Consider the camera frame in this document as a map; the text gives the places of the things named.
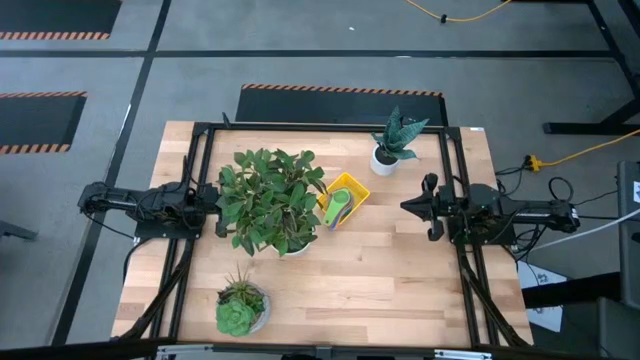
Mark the black hazard-striped floor mat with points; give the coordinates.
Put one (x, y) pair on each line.
(50, 15)
(340, 107)
(35, 120)

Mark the yellow plastic basket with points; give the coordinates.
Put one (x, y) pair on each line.
(357, 187)

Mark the grey cabinet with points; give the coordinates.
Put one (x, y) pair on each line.
(629, 240)

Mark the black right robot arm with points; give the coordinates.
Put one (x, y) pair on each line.
(540, 215)

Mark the leafy plant in white pot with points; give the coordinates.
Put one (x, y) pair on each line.
(270, 200)

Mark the black desk leg frame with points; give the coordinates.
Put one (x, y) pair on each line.
(590, 128)

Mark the black stand foot bar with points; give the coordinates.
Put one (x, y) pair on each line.
(575, 291)

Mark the grey metal bracket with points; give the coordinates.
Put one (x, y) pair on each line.
(180, 352)
(460, 355)

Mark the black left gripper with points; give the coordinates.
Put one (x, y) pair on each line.
(222, 229)

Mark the black aluminium table frame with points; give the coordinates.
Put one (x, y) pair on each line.
(350, 128)

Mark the black stand foot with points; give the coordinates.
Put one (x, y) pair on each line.
(15, 231)

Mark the green measuring cup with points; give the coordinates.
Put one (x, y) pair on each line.
(340, 200)

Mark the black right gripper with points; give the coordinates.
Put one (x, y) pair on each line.
(439, 207)

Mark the snake plant in white pot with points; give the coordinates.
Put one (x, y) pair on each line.
(395, 135)

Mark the succulent in grey pot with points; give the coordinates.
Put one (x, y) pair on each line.
(235, 317)

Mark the white paper sheet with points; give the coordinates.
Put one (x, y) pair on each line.
(547, 320)

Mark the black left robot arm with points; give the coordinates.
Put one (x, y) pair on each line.
(125, 202)

